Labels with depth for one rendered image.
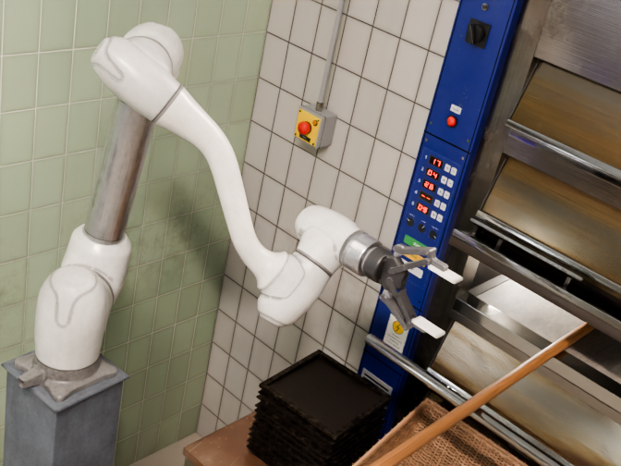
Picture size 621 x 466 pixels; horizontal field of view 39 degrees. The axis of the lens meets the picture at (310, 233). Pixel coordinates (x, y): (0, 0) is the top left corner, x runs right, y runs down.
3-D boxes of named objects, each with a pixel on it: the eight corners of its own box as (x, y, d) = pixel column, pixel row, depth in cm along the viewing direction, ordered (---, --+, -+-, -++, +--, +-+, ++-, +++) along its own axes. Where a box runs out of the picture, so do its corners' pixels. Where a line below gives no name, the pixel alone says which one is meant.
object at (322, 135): (308, 132, 276) (314, 102, 271) (331, 145, 270) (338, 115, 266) (291, 136, 271) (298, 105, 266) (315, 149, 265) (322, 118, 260)
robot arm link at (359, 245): (361, 261, 204) (381, 273, 200) (335, 271, 197) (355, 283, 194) (371, 226, 199) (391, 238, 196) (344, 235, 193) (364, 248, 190)
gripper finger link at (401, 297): (389, 277, 190) (384, 279, 191) (410, 325, 189) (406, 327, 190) (399, 273, 193) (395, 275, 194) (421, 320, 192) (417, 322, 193)
